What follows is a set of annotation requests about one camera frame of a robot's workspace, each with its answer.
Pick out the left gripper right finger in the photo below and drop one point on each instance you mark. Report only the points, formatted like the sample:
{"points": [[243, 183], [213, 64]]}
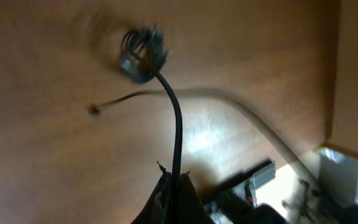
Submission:
{"points": [[190, 208]]}

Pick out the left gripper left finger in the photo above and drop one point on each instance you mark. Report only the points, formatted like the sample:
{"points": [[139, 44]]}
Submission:
{"points": [[155, 210]]}

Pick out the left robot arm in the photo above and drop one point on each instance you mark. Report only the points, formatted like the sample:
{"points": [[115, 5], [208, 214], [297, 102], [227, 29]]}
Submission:
{"points": [[236, 200]]}

